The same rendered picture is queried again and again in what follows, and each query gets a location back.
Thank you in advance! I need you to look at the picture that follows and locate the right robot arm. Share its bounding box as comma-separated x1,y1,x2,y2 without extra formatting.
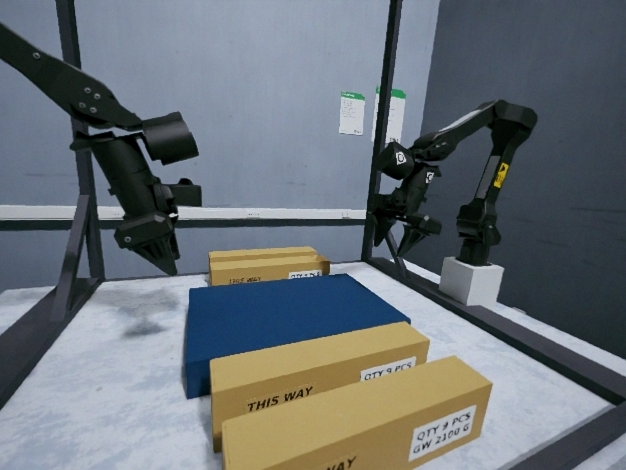
0,21,202,212

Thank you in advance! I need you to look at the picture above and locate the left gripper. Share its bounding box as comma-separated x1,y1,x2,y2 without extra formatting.
367,184,442,258

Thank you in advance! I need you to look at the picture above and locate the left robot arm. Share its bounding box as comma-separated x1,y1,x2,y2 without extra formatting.
373,99,537,267

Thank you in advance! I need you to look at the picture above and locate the brown cardboard carton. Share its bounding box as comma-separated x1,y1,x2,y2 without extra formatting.
208,246,317,282
210,255,330,286
221,355,493,470
210,321,430,453

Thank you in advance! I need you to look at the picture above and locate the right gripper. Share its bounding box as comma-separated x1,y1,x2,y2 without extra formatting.
107,170,180,276

